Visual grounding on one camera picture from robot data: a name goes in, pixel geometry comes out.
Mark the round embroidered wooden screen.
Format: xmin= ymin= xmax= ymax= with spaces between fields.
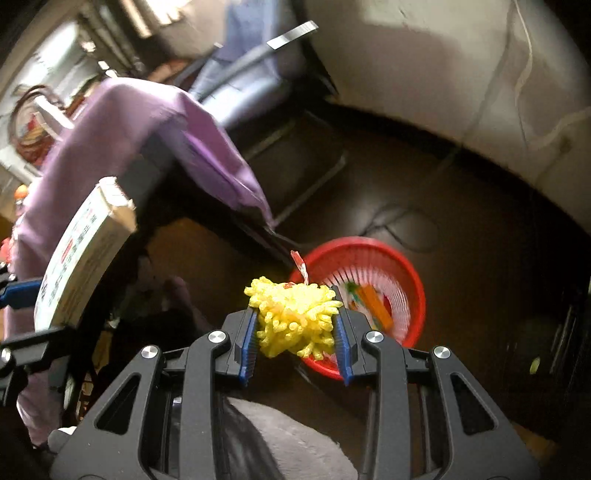
xmin=8 ymin=85 xmax=73 ymax=167

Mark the purple printed tablecloth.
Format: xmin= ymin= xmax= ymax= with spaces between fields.
xmin=2 ymin=75 xmax=276 ymax=446

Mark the orange fruit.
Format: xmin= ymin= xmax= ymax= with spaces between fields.
xmin=14 ymin=184 xmax=29 ymax=202

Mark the black floor cable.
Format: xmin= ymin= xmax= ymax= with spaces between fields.
xmin=359 ymin=204 xmax=440 ymax=255

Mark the red white candy wrapper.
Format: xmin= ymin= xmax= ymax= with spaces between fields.
xmin=290 ymin=250 xmax=310 ymax=285

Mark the yellow foam fruit net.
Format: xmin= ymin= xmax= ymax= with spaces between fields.
xmin=245 ymin=277 xmax=342 ymax=361

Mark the red plastic trash basket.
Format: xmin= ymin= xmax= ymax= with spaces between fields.
xmin=286 ymin=236 xmax=428 ymax=381

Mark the green white milk carton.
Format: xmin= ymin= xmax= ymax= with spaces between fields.
xmin=345 ymin=282 xmax=366 ymax=314

